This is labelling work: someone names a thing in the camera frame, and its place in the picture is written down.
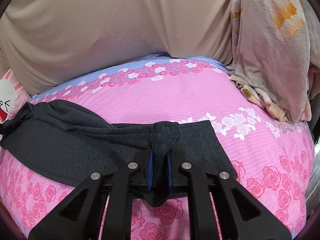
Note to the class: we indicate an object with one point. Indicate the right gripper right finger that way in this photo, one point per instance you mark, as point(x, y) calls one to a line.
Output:
point(220, 207)

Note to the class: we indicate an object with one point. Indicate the dark grey pants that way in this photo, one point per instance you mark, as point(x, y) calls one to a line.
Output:
point(66, 142)

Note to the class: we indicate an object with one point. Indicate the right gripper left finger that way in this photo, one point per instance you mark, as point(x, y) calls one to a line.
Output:
point(101, 206)

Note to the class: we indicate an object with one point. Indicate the pink floral bed sheet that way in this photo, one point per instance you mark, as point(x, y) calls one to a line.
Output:
point(273, 159)

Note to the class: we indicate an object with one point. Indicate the pale floral blanket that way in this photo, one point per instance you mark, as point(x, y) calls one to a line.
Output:
point(275, 50)

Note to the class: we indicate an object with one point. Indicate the beige fabric curtain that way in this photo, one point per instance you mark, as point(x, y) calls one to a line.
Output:
point(48, 42)

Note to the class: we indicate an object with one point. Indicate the white cartoon bunny pillow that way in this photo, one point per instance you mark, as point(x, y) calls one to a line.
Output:
point(12, 95)

